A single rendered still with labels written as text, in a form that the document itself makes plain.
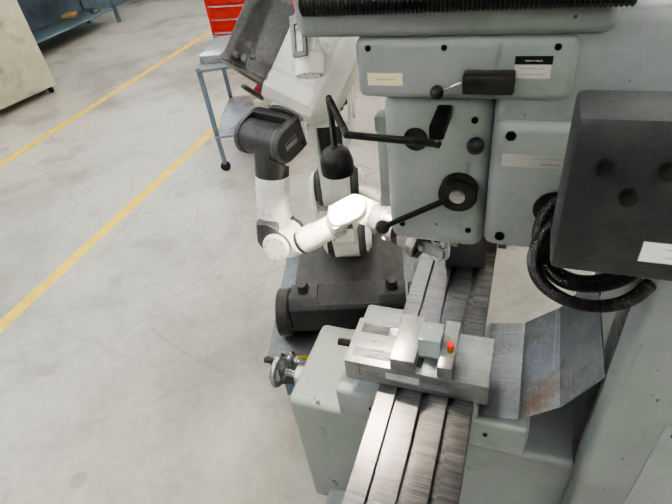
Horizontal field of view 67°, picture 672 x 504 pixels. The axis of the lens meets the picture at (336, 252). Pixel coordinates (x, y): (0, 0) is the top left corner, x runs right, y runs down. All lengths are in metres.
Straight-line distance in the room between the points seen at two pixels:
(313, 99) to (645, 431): 1.01
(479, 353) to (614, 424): 0.32
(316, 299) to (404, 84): 1.26
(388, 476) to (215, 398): 1.49
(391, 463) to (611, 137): 0.84
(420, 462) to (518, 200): 0.61
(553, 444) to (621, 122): 1.05
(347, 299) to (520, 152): 1.22
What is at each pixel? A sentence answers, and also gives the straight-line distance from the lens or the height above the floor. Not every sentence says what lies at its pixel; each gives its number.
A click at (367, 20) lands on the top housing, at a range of 0.85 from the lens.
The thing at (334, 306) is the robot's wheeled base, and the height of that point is 0.58.
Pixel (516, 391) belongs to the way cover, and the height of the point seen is 0.85.
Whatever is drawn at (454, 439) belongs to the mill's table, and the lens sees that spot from 1.24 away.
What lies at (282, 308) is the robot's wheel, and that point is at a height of 0.58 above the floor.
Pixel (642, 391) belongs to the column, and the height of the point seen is 1.13.
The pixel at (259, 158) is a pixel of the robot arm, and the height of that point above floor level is 1.38.
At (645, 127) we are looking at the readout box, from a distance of 0.61.
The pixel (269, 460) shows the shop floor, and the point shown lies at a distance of 2.31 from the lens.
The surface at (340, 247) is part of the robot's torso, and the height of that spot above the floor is 0.70.
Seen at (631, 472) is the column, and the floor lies 0.85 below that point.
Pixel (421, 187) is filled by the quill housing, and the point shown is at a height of 1.45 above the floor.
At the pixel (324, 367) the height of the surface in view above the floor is 0.71.
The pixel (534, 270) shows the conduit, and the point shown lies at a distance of 0.84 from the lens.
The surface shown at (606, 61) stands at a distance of 0.86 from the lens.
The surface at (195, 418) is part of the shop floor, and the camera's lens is 2.53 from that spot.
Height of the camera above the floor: 1.97
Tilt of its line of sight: 39 degrees down
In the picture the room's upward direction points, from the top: 8 degrees counter-clockwise
